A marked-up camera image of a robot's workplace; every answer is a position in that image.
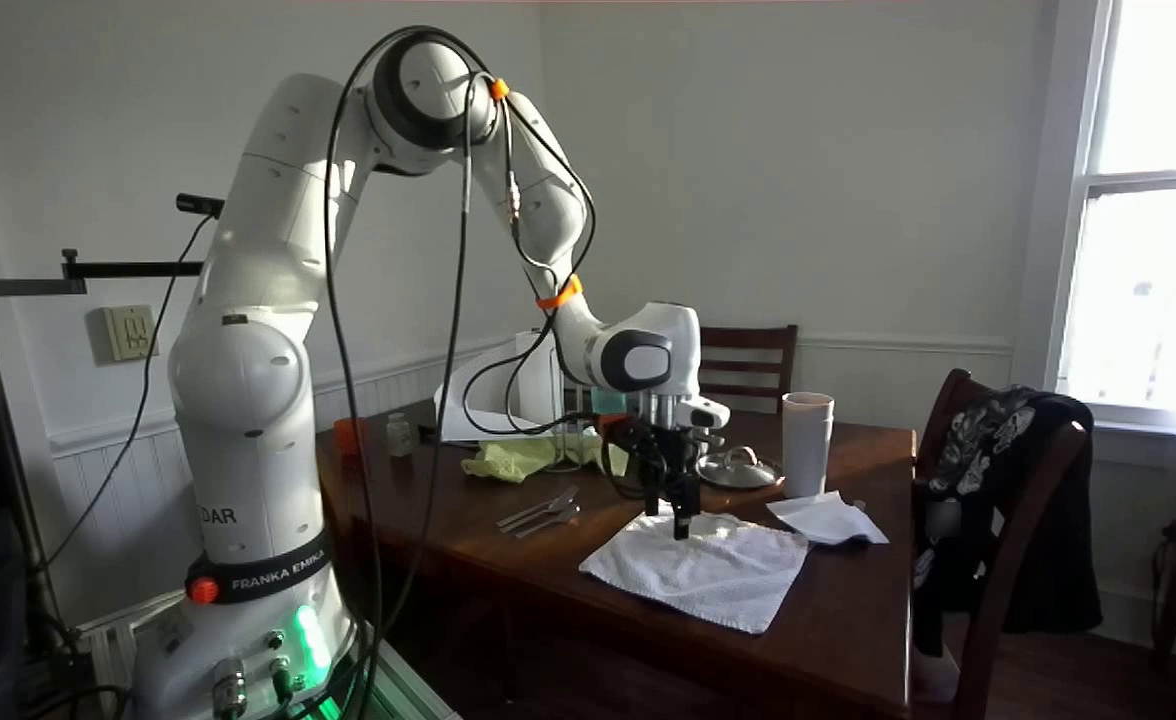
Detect thin black cable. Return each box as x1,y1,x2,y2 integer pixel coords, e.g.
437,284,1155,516
22,213,217,576

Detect metal cutlery piece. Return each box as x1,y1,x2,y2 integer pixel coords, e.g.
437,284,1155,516
493,484,578,529
502,502,587,543

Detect small dark glass jar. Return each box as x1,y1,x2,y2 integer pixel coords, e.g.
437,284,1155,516
383,409,418,466

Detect yellow-green cloth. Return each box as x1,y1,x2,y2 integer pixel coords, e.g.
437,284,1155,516
459,423,635,487

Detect large white cloth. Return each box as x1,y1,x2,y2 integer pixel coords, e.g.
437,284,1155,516
577,507,811,642

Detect black patterned jacket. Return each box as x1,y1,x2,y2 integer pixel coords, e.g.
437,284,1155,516
909,385,1108,660

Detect black camera stand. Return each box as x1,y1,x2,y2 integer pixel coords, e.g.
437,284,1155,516
0,166,228,674

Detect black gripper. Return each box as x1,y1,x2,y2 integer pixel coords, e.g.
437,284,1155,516
625,421,707,543

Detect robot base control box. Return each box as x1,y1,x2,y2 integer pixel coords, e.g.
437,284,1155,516
123,586,465,720

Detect metal pot lid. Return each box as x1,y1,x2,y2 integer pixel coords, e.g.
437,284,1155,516
693,439,789,495

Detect beige wall outlet plate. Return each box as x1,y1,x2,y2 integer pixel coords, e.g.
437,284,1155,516
83,299,158,370

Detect dark wooden slatted chair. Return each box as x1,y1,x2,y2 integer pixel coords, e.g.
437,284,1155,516
697,320,801,421

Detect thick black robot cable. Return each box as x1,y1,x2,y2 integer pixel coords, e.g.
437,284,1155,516
319,21,603,720

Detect bright white-framed window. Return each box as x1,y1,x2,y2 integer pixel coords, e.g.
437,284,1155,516
1041,0,1176,433

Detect wooden chair with jacket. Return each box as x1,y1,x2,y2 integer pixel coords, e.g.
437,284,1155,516
909,364,1100,720

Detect tall translucent plastic cup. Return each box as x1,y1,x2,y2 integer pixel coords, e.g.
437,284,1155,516
775,389,841,502

